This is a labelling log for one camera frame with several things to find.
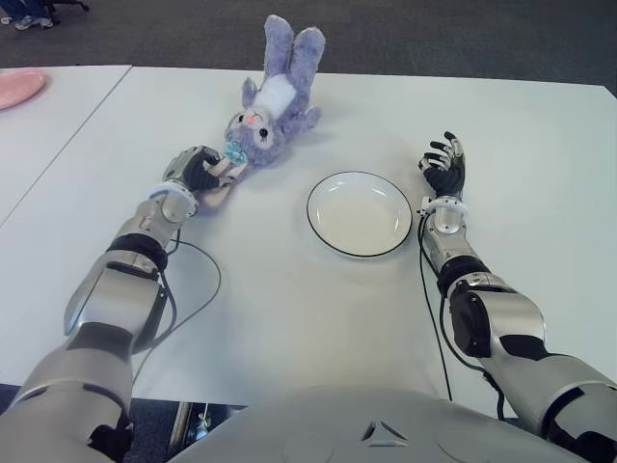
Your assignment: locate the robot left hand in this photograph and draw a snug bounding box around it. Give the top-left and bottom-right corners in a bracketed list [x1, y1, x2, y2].
[162, 144, 238, 194]

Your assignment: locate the pink plate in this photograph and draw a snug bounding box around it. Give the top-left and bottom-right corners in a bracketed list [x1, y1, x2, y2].
[0, 67, 48, 111]

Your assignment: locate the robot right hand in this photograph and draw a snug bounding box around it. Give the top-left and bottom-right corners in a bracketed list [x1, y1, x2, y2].
[416, 129, 468, 200]

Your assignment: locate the white plate black rim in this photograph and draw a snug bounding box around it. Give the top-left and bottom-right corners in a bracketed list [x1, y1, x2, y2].
[306, 170, 414, 258]

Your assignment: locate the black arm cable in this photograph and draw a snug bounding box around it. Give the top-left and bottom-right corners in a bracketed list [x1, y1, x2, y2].
[129, 229, 223, 387]
[417, 211, 506, 420]

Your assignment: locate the metal table leg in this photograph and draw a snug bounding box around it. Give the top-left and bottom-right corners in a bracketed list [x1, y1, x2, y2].
[166, 401, 194, 452]

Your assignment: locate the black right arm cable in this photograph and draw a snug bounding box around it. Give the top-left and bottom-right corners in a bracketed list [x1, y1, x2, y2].
[417, 211, 506, 420]

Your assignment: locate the purple plush bunny doll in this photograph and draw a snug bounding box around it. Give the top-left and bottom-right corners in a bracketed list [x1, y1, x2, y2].
[195, 14, 330, 211]

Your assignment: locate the white sneaker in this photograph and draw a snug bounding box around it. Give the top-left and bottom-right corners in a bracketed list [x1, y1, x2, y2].
[13, 14, 54, 32]

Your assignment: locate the grey robot torso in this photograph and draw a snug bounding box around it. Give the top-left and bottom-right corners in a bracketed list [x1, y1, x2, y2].
[168, 384, 594, 463]

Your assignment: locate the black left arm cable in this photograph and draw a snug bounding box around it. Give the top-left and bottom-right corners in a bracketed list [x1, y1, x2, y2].
[129, 229, 223, 387]

